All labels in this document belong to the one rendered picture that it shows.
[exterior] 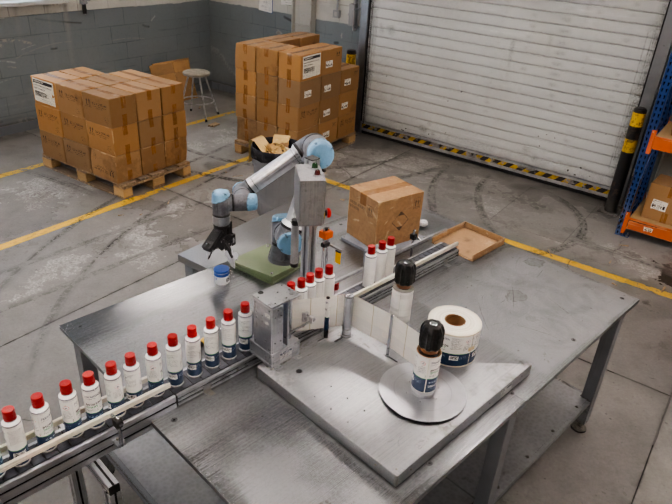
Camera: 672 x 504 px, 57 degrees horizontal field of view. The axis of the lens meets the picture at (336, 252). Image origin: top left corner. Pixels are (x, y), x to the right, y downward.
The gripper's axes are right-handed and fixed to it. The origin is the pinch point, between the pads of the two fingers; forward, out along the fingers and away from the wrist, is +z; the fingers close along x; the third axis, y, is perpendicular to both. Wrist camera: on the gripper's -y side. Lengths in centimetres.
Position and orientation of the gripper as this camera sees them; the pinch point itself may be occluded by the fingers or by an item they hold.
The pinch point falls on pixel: (220, 264)
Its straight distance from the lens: 282.3
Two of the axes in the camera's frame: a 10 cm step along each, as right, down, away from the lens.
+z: -0.6, 8.7, 4.8
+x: -8.7, -2.8, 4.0
